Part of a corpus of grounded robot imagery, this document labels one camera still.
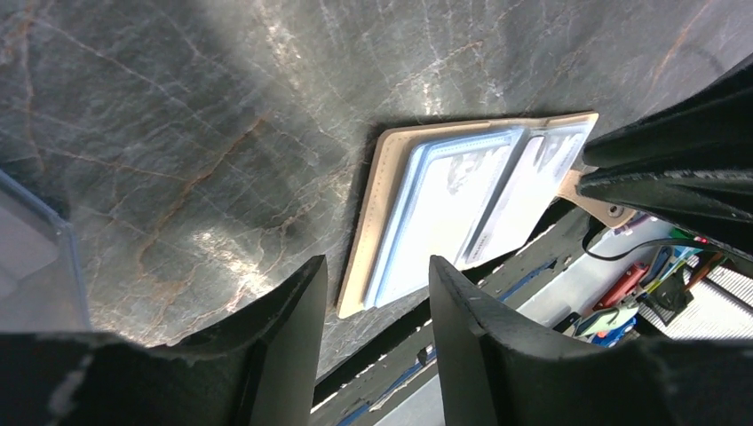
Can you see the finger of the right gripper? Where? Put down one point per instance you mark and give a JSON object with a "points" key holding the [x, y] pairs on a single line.
{"points": [[720, 113], [712, 198]]}

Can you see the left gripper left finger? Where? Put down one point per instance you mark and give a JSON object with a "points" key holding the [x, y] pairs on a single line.
{"points": [[257, 366]]}

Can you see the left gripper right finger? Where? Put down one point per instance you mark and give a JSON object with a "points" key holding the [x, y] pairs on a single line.
{"points": [[497, 367]]}

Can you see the silver credit card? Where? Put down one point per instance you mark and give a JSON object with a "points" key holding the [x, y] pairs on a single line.
{"points": [[527, 193], [443, 192]]}

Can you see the clear sleeve with credit cards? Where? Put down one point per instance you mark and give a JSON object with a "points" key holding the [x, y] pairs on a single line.
{"points": [[42, 290]]}

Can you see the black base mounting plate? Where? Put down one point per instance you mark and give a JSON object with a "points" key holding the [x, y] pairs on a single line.
{"points": [[365, 388]]}

